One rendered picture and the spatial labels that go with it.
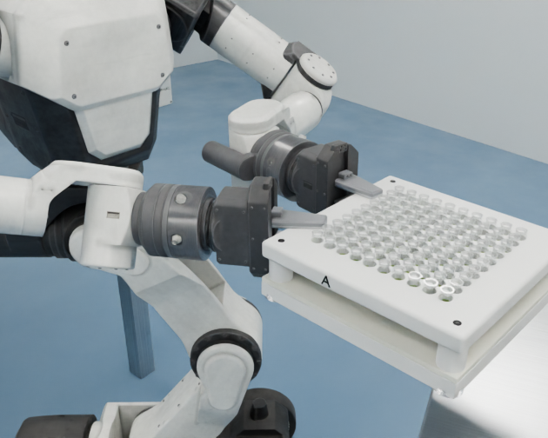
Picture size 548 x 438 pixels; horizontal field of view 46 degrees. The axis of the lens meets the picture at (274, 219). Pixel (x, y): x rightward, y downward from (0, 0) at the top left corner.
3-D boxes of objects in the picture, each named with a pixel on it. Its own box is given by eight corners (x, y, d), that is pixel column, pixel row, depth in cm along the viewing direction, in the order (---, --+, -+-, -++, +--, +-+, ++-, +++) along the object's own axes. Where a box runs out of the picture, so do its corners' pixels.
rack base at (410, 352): (562, 289, 74) (566, 271, 73) (453, 400, 58) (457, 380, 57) (384, 220, 89) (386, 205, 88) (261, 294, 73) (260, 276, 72)
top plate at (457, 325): (571, 252, 72) (575, 235, 71) (461, 357, 56) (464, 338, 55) (388, 188, 87) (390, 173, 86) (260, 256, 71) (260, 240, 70)
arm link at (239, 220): (280, 163, 76) (183, 157, 78) (263, 197, 67) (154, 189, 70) (281, 256, 81) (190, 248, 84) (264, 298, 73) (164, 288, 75)
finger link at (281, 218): (324, 231, 72) (270, 227, 73) (328, 219, 74) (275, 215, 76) (324, 219, 71) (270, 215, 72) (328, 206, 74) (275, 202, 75)
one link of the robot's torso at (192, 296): (222, 407, 130) (45, 256, 113) (226, 351, 146) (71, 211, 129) (280, 369, 126) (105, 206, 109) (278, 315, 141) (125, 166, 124)
